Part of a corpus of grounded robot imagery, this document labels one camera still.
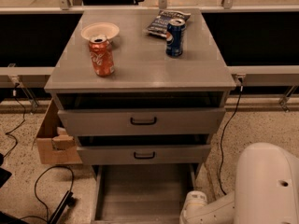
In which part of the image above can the black cable left wall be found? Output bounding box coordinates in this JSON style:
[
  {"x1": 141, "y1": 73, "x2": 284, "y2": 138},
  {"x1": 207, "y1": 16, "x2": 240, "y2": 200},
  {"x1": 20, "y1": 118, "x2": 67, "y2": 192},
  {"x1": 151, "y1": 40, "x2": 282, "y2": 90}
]
[{"x1": 3, "y1": 82, "x2": 28, "y2": 159}]

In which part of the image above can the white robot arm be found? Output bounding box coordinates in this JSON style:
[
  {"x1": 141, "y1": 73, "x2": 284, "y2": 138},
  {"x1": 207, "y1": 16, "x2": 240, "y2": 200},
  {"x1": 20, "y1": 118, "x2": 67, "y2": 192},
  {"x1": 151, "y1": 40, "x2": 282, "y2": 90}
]
[{"x1": 179, "y1": 143, "x2": 299, "y2": 224}]

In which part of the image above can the orange coca-cola can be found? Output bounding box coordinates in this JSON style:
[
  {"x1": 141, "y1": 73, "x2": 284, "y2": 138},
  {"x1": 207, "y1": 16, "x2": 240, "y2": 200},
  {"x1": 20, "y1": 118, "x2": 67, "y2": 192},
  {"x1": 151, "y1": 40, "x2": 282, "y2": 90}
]
[{"x1": 89, "y1": 35, "x2": 114, "y2": 77}]

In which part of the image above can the grey bottom drawer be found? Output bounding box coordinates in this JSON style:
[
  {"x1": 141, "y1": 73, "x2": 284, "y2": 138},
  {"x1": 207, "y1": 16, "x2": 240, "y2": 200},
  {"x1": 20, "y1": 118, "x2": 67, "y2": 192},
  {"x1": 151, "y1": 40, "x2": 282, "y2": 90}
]
[{"x1": 91, "y1": 164, "x2": 195, "y2": 224}]

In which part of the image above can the black stand leg left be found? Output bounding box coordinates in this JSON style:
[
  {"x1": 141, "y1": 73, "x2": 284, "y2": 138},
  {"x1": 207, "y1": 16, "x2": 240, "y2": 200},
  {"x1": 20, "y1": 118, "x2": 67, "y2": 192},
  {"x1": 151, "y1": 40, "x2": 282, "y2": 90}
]
[{"x1": 48, "y1": 190, "x2": 76, "y2": 224}]

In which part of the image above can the grey drawer cabinet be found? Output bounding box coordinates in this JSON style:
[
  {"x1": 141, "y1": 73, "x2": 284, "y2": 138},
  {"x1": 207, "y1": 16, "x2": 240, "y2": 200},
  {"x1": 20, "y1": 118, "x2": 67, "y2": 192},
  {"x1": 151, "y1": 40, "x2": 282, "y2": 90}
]
[{"x1": 44, "y1": 8, "x2": 237, "y2": 189}]

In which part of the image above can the black power cable right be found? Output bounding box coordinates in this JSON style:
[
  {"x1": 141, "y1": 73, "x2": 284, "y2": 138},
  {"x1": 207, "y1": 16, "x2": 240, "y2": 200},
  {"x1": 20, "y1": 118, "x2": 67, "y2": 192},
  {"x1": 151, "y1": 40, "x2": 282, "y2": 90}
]
[{"x1": 217, "y1": 77, "x2": 245, "y2": 196}]

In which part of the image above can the blue pepsi can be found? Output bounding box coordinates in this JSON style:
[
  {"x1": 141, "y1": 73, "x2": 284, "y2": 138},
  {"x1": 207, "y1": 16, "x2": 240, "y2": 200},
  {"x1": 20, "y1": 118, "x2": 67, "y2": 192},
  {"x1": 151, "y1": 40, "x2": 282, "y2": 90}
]
[{"x1": 165, "y1": 19, "x2": 186, "y2": 57}]

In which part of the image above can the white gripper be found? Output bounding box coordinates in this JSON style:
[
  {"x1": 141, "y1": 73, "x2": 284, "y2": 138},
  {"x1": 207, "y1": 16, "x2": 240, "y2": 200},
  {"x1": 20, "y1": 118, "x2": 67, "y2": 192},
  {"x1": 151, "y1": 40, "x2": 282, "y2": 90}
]
[{"x1": 179, "y1": 190, "x2": 207, "y2": 224}]

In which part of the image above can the black cable left floor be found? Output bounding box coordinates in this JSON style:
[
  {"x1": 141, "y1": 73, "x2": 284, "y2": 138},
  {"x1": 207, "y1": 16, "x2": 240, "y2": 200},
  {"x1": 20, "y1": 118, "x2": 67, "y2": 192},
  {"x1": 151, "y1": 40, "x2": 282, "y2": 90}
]
[{"x1": 20, "y1": 164, "x2": 76, "y2": 222}]

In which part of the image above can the brown cardboard box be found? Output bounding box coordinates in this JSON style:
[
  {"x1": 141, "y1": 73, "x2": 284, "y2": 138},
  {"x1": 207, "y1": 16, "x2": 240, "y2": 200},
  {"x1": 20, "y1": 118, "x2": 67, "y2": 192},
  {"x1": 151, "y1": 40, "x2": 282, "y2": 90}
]
[{"x1": 36, "y1": 101, "x2": 82, "y2": 164}]

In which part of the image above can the grey drawer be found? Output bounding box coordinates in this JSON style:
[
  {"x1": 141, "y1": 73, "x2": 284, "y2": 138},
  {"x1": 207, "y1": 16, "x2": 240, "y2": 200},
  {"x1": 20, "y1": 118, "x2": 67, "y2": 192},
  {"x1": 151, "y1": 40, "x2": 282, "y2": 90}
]
[
  {"x1": 58, "y1": 108, "x2": 225, "y2": 136},
  {"x1": 91, "y1": 164, "x2": 195, "y2": 224},
  {"x1": 77, "y1": 145, "x2": 211, "y2": 165}
]

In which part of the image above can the blue chip bag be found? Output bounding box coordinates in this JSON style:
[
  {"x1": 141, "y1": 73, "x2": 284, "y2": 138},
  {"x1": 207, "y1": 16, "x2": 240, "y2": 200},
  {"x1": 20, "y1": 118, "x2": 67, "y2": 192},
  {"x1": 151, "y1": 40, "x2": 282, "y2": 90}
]
[{"x1": 144, "y1": 9, "x2": 191, "y2": 38}]

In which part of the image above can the white paper bowl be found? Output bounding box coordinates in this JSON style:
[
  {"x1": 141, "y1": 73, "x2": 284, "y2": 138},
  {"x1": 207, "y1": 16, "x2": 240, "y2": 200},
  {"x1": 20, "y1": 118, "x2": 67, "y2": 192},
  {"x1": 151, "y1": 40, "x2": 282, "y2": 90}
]
[{"x1": 81, "y1": 22, "x2": 120, "y2": 41}]

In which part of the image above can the grey top drawer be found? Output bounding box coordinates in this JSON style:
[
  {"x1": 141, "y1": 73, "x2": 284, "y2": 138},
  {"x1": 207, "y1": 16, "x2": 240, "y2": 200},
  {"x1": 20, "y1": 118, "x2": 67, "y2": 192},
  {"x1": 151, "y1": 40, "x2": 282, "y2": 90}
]
[{"x1": 58, "y1": 108, "x2": 225, "y2": 136}]

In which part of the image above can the grey middle drawer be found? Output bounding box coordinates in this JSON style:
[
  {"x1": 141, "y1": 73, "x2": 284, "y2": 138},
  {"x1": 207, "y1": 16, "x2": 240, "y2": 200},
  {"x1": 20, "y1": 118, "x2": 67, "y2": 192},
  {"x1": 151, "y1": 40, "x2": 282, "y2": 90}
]
[{"x1": 77, "y1": 145, "x2": 211, "y2": 165}]

